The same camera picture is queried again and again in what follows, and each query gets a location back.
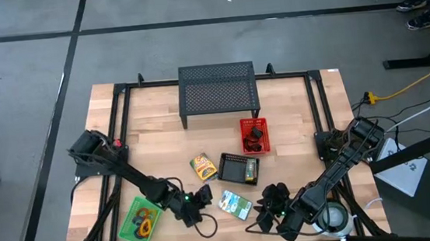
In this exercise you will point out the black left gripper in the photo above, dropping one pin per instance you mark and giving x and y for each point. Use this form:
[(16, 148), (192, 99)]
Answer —
[(183, 205)]

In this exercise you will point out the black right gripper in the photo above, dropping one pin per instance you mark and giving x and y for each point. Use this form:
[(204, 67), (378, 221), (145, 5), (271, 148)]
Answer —
[(291, 217)]

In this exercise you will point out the green blue crayon box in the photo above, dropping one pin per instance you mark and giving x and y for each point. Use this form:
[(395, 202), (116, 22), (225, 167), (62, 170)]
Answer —
[(236, 205)]

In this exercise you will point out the yellow Crayola crayon box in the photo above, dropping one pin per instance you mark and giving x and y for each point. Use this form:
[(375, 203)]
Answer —
[(203, 167)]

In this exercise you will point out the black mesh tray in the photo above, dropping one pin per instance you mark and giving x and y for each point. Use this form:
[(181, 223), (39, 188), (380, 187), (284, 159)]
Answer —
[(235, 169)]

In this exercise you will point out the black binder clip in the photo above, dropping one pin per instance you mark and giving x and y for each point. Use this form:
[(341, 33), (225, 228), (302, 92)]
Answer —
[(252, 145), (256, 132)]

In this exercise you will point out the green plastic basket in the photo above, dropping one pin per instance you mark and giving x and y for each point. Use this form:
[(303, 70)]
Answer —
[(129, 231)]

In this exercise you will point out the red plastic basket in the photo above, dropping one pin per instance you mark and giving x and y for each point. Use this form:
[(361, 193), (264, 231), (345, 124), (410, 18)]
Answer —
[(264, 131)]

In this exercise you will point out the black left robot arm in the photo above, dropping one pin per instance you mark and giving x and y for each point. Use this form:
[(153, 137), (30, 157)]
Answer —
[(126, 171)]

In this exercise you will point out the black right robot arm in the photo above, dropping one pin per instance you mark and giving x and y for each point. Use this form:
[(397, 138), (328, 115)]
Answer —
[(340, 168)]

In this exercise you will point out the black perforated metal desk riser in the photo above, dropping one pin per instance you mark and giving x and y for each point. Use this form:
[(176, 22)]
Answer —
[(216, 93)]

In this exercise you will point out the red stop button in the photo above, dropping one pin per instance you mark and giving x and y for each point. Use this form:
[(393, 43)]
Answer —
[(117, 143)]

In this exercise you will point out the white cardboard box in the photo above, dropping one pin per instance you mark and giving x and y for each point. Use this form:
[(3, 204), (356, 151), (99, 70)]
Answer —
[(403, 170)]

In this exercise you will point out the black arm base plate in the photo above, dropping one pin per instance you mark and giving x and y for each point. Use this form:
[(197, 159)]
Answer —
[(87, 172), (323, 142)]

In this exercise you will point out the black metal table frame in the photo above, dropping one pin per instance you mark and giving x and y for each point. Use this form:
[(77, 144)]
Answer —
[(149, 85)]

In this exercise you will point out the black desk frame bar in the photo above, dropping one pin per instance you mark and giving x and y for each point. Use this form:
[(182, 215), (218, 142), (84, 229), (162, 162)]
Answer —
[(416, 149)]

